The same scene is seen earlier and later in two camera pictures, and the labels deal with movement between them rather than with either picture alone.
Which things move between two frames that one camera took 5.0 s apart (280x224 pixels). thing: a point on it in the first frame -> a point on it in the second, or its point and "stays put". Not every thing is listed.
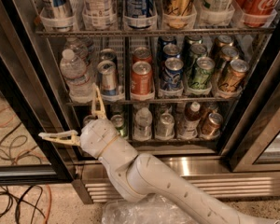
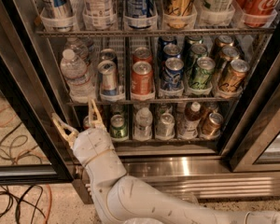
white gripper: (95, 136) -> (90, 146)
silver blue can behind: (107, 54) stays put
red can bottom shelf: (90, 118) stays put
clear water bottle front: (81, 89) stays put
